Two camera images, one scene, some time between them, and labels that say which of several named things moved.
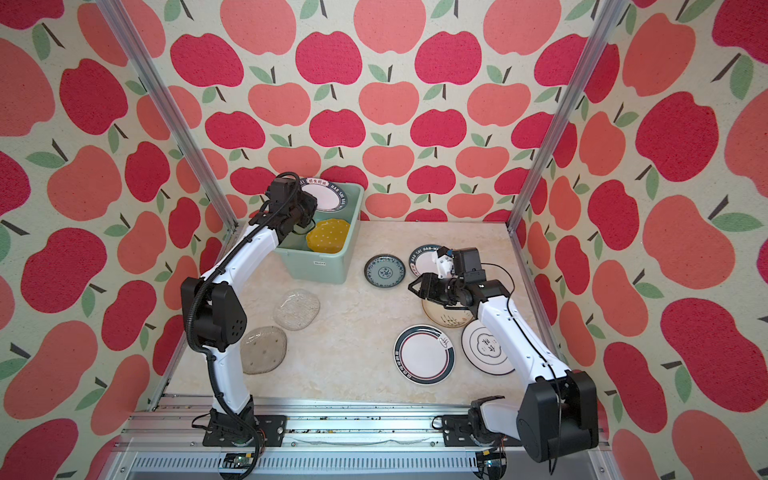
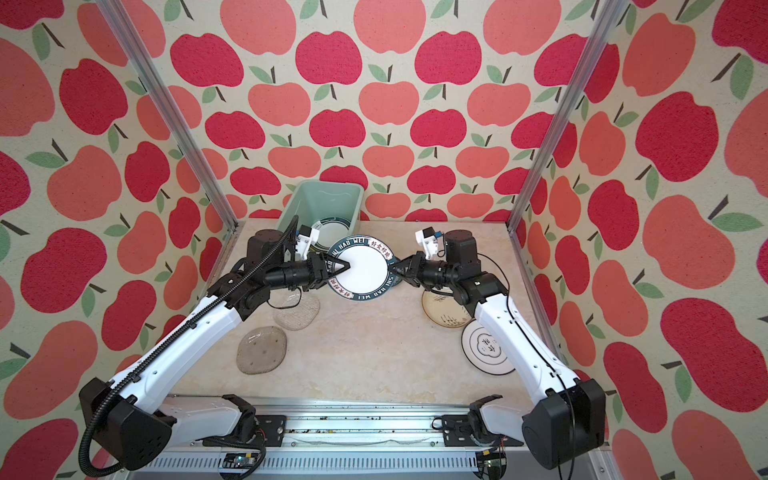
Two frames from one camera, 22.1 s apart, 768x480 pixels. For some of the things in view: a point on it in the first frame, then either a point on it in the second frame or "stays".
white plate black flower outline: (483, 351) stays
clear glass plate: (296, 309) stays
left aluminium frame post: (170, 115) stays
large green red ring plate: (424, 355) -> (331, 230)
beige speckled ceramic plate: (447, 317) stays
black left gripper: (310, 201) -> (320, 271)
